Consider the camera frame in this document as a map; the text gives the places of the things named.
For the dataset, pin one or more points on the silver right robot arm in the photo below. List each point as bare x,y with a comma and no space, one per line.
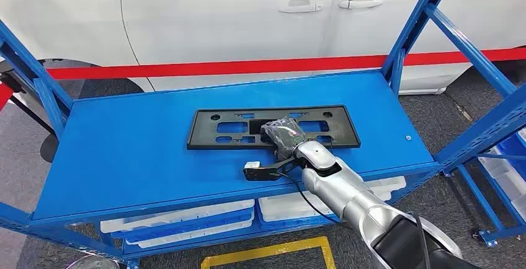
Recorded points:
349,193

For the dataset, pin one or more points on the blue metal shelf rack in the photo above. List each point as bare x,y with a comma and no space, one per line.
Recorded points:
123,156

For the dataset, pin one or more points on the black barrier stanchion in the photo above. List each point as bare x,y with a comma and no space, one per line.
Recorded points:
48,150

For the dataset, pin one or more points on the white car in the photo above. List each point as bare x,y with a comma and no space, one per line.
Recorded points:
226,25

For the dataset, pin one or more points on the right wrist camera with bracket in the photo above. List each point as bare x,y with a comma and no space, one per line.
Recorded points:
252,165

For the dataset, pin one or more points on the red barrier belt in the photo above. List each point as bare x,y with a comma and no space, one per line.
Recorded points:
246,66

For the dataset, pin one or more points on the black plastic plate frame part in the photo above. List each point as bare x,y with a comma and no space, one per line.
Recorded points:
205,135

